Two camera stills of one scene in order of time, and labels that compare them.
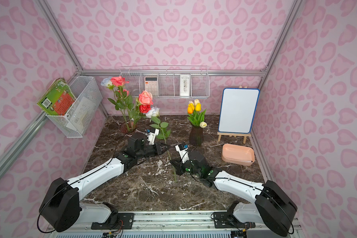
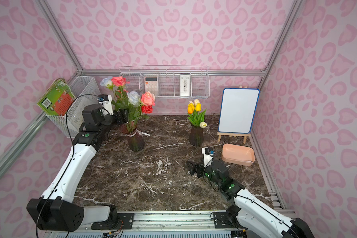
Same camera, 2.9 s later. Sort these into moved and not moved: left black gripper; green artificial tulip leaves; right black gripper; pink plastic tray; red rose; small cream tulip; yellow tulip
Moved: left black gripper; right black gripper
Not moved: pink plastic tray; yellow tulip; red rose; green artificial tulip leaves; small cream tulip
